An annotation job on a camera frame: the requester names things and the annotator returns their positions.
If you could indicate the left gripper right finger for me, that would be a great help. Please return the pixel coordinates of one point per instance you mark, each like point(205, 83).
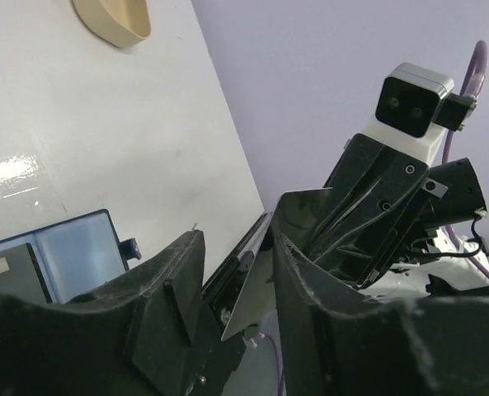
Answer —
point(337, 341)

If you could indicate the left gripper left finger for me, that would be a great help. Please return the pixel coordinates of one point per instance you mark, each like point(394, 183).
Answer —
point(147, 332)

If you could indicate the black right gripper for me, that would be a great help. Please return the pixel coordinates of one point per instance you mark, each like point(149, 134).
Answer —
point(377, 204)

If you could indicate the blue card holder wallet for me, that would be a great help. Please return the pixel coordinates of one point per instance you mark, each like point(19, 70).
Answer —
point(79, 254)

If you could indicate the black VIP credit card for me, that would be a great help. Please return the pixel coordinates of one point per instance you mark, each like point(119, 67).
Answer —
point(20, 274)

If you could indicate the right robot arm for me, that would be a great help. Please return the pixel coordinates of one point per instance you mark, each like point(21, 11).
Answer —
point(466, 272)

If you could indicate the beige oval tray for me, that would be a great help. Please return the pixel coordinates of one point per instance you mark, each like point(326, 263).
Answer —
point(121, 23)

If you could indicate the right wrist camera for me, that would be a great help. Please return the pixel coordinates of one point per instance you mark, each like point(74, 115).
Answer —
point(416, 107)

